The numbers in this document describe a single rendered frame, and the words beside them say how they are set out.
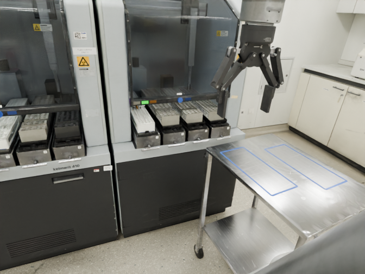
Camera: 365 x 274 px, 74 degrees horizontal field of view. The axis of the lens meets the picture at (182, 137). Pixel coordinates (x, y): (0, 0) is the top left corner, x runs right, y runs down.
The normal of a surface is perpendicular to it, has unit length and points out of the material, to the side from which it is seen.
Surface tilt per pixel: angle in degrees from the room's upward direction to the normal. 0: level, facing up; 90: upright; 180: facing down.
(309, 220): 0
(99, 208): 90
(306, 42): 90
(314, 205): 0
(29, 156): 90
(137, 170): 90
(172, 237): 0
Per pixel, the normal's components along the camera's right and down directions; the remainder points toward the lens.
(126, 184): 0.36, 0.44
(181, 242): 0.04, -0.89
